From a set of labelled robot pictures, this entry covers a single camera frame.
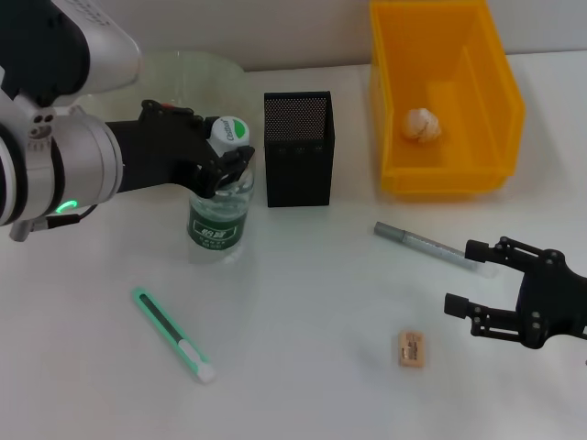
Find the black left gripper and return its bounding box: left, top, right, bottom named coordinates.
left=105, top=99, right=257, bottom=199

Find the green white pen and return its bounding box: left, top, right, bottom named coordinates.
left=130, top=286, right=216, bottom=385

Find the beige eraser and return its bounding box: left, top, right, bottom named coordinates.
left=391, top=329, right=432, bottom=369

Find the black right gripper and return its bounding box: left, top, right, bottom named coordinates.
left=442, top=236, right=587, bottom=351

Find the clear bottle green label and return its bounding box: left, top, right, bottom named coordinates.
left=186, top=115, right=256, bottom=265

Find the yellow plastic bin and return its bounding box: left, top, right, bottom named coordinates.
left=369, top=0, right=526, bottom=194

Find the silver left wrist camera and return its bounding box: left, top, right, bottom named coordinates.
left=0, top=0, right=142, bottom=105

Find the paper ball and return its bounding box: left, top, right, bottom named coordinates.
left=402, top=107, right=442, bottom=145

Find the black mesh pen holder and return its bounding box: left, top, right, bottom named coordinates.
left=263, top=90, right=337, bottom=209

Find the left gripper cable with plugs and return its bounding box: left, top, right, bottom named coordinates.
left=27, top=203, right=100, bottom=230

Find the silver marker pen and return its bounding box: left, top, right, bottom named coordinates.
left=373, top=221, right=500, bottom=279

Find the translucent wavy fruit plate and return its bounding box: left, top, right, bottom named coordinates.
left=77, top=49, right=258, bottom=138

